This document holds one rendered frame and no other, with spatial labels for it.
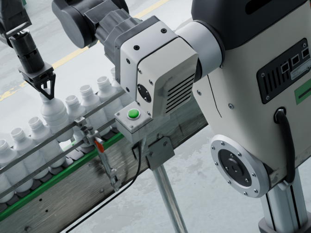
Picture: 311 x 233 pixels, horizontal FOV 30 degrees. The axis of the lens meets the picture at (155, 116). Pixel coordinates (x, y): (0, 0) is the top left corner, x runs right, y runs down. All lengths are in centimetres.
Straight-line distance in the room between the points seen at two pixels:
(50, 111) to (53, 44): 340
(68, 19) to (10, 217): 82
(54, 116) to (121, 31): 73
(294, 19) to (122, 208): 212
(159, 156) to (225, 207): 102
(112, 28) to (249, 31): 23
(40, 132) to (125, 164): 31
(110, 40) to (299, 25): 35
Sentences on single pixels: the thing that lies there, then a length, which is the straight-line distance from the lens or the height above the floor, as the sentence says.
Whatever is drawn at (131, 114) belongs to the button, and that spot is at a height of 112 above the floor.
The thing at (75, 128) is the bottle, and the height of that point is 108.
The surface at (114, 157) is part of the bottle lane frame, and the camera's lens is 179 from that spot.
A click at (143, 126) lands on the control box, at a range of 162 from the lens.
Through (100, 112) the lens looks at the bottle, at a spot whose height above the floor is 108.
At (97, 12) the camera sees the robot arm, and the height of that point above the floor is 161.
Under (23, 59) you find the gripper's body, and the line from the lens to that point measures 158.
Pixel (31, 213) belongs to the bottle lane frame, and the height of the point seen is 94.
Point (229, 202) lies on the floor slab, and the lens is 288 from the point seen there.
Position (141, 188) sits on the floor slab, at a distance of 312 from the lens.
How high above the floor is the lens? 198
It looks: 33 degrees down
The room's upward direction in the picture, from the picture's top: 19 degrees counter-clockwise
